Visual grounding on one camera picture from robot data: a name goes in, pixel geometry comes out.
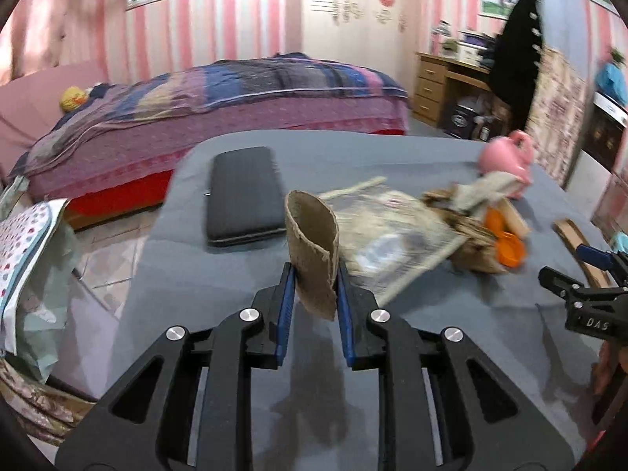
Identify brown paper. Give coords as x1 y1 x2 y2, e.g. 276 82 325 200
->
420 184 507 274

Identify brown paper cup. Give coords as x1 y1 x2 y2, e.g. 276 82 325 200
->
284 190 340 321

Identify brown phone case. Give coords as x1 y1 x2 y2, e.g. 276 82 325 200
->
552 218 614 287

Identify orange plastic lid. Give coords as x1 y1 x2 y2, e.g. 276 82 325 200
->
496 232 527 269

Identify cream fruit piece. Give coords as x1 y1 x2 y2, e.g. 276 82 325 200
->
497 198 531 240

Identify white black cabinet appliance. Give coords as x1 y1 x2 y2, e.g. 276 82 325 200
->
564 91 627 218

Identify whole orange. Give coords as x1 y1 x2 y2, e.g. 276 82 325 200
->
484 206 506 237

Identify grey white sock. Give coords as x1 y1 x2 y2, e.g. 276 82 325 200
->
449 171 525 217

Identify crumpled newspaper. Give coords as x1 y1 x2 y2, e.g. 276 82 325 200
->
319 177 465 307

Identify pink piggy bank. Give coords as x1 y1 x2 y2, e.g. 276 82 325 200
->
478 131 534 199

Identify floral curtain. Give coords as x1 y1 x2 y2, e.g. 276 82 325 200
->
525 46 586 185

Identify black wallet case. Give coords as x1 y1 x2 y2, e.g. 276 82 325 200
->
205 147 285 247

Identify polka dot bag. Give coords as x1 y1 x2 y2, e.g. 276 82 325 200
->
1 199 79 383

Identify blue cloth with plant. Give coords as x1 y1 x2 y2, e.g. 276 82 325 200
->
595 47 627 106

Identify wooden desk with drawers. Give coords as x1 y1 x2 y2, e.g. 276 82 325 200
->
412 53 511 139

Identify black hanging coat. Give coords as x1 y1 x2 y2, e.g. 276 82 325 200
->
489 0 543 131

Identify bed with purple cover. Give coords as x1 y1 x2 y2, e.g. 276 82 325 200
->
1 63 409 224

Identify yellow duck plush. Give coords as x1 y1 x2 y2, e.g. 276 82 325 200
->
60 86 91 113

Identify patchwork striped blanket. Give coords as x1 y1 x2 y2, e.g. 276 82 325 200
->
7 52 409 179

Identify white wardrobe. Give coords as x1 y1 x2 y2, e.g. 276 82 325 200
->
301 0 417 91

